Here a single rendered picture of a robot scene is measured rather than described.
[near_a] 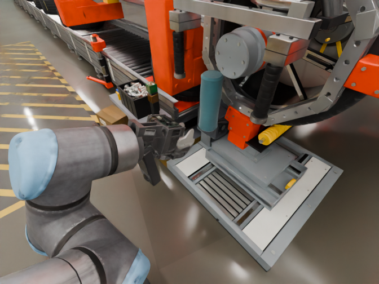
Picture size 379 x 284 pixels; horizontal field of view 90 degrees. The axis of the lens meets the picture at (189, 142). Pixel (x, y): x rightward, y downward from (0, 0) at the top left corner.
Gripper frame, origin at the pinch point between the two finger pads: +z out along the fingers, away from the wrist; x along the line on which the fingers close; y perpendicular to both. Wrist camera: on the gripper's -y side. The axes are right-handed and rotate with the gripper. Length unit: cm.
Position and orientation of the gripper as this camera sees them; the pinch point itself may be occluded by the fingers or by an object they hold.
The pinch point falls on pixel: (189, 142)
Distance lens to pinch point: 53.4
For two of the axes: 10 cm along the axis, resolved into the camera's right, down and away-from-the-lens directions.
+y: 3.0, -8.6, -4.1
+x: -7.1, -4.9, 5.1
